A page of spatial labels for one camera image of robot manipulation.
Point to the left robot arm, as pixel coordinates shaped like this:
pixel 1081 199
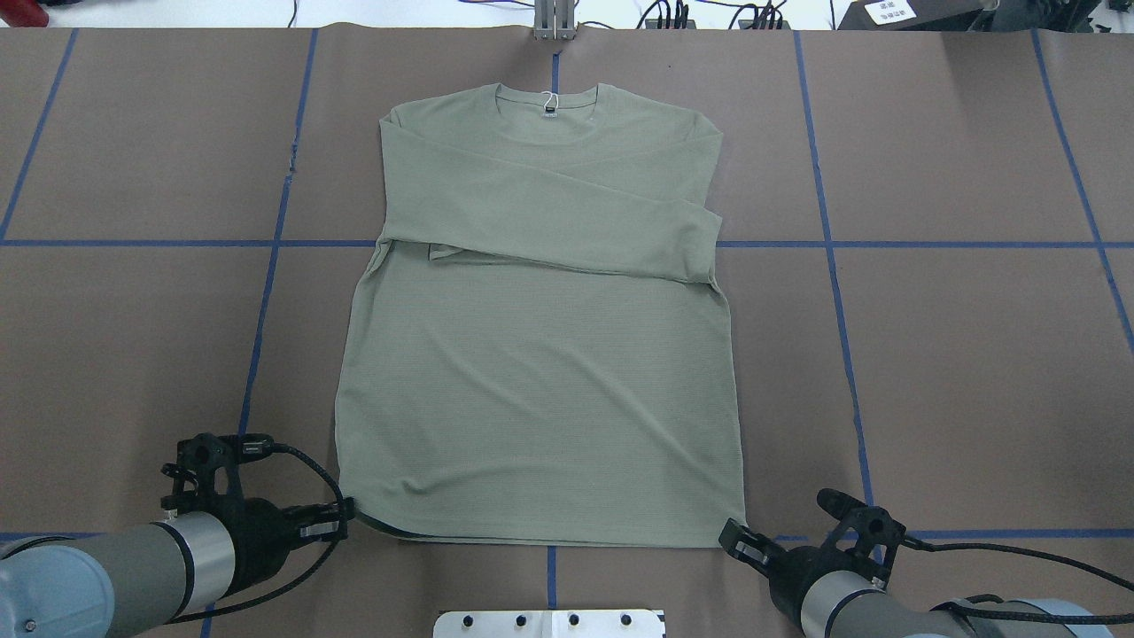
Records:
pixel 123 584

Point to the olive green long-sleeve shirt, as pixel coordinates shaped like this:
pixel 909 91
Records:
pixel 539 350

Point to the red cylinder bottle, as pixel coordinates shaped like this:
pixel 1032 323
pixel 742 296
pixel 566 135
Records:
pixel 23 13

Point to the aluminium frame post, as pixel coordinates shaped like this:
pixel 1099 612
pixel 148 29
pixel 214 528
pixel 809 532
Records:
pixel 554 20

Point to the white camera pole with base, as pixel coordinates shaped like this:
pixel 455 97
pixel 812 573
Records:
pixel 552 623

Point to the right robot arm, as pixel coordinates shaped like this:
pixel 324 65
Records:
pixel 881 614

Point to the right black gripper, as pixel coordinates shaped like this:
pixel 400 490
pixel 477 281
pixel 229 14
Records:
pixel 791 567

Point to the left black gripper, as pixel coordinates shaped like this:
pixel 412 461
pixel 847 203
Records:
pixel 260 535

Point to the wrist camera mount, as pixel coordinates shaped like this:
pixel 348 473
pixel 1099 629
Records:
pixel 205 472
pixel 864 541

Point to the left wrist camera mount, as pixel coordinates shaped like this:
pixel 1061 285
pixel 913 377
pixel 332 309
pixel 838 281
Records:
pixel 205 472

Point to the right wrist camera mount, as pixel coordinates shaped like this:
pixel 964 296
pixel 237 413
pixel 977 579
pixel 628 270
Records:
pixel 864 541

